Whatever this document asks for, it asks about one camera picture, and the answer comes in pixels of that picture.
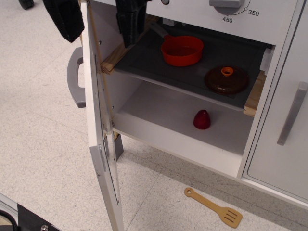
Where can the grey oven foot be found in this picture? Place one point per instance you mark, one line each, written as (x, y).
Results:
(118, 147)

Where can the grey temperature knob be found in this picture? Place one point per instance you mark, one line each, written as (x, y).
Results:
(226, 7)

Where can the grey cabinet door handle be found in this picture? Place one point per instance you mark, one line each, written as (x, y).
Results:
(293, 112)

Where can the brown lid orange knob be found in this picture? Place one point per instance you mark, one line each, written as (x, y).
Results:
(226, 80)

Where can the small round oven button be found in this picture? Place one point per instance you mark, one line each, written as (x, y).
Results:
(165, 2)

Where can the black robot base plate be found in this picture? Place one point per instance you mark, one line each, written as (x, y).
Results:
(29, 221)

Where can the black caster wheel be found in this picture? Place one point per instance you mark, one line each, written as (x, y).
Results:
(26, 4)

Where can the orange toy pot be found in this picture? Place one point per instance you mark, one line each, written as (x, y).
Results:
(179, 51)

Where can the white toy kitchen oven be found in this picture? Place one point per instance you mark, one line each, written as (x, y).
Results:
(241, 111)

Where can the white cabinet door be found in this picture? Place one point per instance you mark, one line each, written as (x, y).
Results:
(285, 168)

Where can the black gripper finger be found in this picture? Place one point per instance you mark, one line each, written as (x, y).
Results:
(67, 16)
(131, 19)

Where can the grey oven tray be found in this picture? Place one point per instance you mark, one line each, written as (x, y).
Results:
(145, 61)

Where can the white toy oven door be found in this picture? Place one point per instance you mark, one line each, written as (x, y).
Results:
(100, 133)

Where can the wooden toy spatula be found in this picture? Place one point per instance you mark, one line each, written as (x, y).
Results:
(227, 215)

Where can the dark red toy fruit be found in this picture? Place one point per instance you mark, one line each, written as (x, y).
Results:
(202, 120)

